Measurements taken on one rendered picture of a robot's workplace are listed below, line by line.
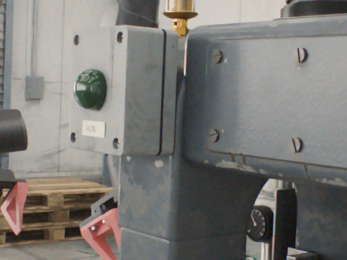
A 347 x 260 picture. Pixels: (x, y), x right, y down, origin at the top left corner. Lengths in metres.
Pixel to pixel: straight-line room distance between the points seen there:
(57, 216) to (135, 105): 5.86
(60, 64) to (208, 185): 8.61
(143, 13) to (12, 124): 0.44
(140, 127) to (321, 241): 0.27
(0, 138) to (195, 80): 0.76
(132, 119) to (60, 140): 8.67
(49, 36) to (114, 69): 8.57
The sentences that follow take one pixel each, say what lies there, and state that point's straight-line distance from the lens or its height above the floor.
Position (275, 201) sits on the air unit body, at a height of 1.18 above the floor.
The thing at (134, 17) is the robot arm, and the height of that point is 1.37.
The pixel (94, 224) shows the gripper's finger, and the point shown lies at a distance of 0.82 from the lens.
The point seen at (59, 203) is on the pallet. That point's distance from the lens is 6.33.
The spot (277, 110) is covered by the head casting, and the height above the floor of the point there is 1.28.
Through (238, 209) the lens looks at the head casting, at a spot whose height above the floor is 1.20.
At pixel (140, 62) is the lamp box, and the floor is 1.31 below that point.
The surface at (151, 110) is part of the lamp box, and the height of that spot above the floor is 1.27.
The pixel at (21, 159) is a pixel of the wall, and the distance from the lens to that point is 8.96.
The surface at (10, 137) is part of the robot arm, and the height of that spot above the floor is 1.20.
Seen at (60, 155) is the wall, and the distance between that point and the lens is 9.21.
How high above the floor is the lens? 1.29
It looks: 3 degrees down
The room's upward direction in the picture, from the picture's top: 2 degrees clockwise
